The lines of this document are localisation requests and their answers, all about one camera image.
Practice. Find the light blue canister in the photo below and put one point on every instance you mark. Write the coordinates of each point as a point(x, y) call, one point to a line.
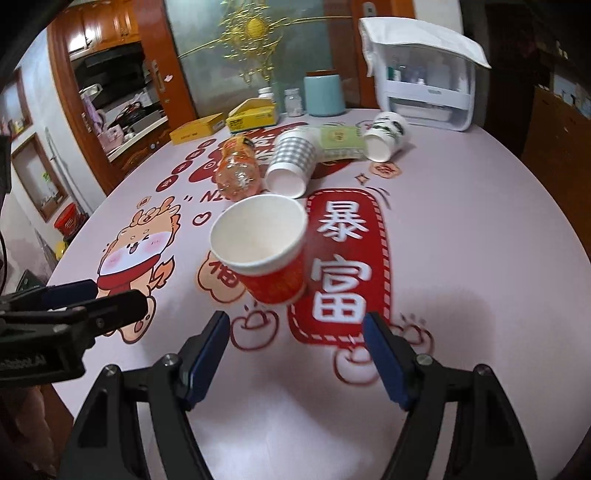
point(324, 94)

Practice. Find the white storage box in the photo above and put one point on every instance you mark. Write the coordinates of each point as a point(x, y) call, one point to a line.
point(429, 99)

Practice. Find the wooden cabinet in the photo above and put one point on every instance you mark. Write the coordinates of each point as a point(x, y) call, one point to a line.
point(122, 87)

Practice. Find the yellow black box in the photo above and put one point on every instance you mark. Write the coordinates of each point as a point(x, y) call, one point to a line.
point(253, 115)

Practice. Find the white lid pill bottle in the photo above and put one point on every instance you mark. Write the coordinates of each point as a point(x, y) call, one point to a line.
point(266, 94)

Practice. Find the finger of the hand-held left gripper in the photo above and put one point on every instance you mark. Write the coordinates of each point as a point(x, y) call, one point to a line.
point(115, 308)
point(69, 291)

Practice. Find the grey checkered paper cup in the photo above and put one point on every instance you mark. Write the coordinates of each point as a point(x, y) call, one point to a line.
point(292, 159)

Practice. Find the green tissue packet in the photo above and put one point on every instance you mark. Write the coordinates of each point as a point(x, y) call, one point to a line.
point(341, 141)

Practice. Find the glass door gold ornament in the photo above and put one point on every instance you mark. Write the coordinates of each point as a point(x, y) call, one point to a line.
point(240, 50)

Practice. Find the orange plastic bottle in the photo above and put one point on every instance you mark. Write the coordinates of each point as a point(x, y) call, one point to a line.
point(236, 170)

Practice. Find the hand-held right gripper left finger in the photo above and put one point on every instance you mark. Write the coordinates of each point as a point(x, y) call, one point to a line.
point(208, 356)

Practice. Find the clear jar white contents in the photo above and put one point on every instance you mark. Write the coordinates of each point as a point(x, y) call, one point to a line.
point(292, 102)

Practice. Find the white cloth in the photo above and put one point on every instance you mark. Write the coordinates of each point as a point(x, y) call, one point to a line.
point(425, 39)

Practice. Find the yellow flat box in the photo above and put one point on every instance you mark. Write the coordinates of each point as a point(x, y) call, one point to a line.
point(196, 130)

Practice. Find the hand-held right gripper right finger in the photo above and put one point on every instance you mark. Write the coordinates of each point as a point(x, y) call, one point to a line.
point(387, 360)

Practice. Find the white green print paper cup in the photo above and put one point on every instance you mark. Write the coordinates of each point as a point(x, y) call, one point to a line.
point(387, 136)

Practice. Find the red plastic bucket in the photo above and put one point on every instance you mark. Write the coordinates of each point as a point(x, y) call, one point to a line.
point(68, 224)

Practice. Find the red paper cup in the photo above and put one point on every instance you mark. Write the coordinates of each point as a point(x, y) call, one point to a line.
point(263, 244)

